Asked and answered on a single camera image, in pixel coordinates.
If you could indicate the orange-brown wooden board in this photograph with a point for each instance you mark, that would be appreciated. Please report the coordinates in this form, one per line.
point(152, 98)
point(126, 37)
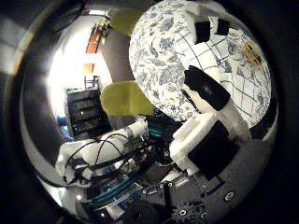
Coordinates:
point(92, 43)

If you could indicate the white grid-pattern cloth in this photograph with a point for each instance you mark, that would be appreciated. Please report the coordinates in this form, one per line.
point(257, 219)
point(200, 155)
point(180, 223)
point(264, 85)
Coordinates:
point(205, 53)

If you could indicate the black drawer cabinet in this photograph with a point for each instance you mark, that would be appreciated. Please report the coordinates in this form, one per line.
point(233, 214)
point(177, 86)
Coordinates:
point(84, 112)

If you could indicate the blue floral tablecloth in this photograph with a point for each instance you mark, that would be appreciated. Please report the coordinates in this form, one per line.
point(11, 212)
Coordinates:
point(155, 62)

